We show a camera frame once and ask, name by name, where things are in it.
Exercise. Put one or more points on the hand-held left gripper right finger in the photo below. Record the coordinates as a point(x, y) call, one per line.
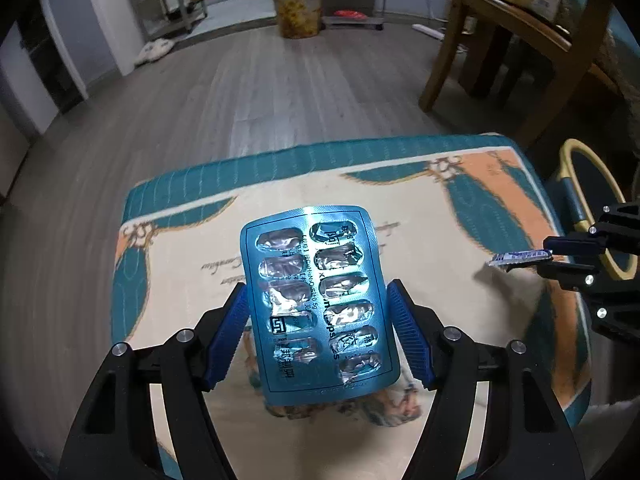
point(407, 330)

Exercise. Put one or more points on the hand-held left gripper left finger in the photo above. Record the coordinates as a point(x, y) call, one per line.
point(227, 340)

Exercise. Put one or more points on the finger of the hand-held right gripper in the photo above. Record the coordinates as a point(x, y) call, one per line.
point(570, 275)
point(575, 245)

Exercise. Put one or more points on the small blue white wrapper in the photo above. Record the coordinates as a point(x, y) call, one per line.
point(515, 258)

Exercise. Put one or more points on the dark bin with yellow rim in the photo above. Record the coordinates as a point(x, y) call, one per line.
point(590, 185)

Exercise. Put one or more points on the blue blister pack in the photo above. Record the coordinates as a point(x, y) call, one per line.
point(310, 310)

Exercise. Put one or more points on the printed teal and cream cloth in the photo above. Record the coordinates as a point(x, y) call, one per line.
point(450, 270)

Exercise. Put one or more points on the wooden chair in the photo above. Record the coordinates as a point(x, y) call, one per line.
point(505, 10)

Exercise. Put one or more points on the white power strip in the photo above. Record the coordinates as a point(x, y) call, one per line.
point(429, 31)

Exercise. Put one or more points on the white slipper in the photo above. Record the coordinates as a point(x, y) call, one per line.
point(145, 55)
point(162, 47)

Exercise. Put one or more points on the red packet on rack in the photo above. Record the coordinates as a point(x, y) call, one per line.
point(349, 14)

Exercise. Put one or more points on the yellow patterned waste bin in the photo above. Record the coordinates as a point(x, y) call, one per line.
point(297, 10)

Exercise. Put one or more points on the grey shelf rack with pan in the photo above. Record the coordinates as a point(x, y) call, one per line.
point(170, 5)

